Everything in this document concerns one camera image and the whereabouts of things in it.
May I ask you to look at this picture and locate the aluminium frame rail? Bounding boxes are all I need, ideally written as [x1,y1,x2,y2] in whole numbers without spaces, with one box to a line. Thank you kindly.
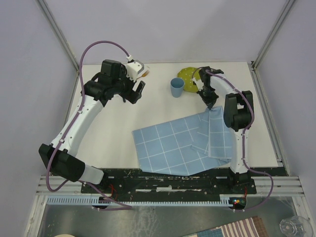
[251,0,297,71]

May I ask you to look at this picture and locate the blue cup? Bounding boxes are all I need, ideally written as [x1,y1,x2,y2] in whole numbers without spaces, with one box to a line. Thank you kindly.
[170,78,185,98]

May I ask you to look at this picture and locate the striped folded cloth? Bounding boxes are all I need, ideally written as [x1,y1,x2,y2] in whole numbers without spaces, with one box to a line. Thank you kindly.
[187,216,269,237]

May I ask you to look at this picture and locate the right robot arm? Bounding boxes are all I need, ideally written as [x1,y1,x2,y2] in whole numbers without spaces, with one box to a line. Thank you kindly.
[193,66,254,193]

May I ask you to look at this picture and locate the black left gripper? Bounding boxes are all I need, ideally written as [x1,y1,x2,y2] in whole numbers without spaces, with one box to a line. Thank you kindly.
[112,66,145,104]

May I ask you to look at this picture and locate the cream round object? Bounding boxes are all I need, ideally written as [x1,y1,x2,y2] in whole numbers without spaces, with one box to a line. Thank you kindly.
[54,234,75,237]

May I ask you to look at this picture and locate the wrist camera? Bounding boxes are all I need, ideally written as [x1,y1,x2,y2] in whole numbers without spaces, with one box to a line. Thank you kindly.
[126,60,145,81]
[192,78,204,91]

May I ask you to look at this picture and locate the clear glass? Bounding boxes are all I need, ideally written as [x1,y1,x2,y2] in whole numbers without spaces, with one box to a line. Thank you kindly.
[279,216,314,237]

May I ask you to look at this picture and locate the green dotted plate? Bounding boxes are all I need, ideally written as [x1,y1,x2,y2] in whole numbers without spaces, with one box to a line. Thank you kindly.
[177,67,200,93]

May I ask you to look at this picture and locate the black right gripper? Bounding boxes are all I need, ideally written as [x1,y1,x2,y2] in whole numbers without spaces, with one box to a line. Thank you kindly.
[197,85,219,109]

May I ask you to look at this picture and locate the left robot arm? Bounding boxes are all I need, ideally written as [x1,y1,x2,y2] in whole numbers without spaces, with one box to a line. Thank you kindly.
[39,60,149,193]

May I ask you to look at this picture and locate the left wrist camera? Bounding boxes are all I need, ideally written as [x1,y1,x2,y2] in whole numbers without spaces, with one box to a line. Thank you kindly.
[126,60,145,81]

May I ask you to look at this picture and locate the blue checked cloth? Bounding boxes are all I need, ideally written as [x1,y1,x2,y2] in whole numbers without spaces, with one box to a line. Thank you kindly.
[132,106,233,176]

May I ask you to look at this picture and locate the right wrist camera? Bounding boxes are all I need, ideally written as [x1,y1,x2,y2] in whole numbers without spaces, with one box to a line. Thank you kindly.
[192,78,204,91]

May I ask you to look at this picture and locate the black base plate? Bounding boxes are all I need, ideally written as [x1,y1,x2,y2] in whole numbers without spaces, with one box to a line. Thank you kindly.
[81,168,257,202]

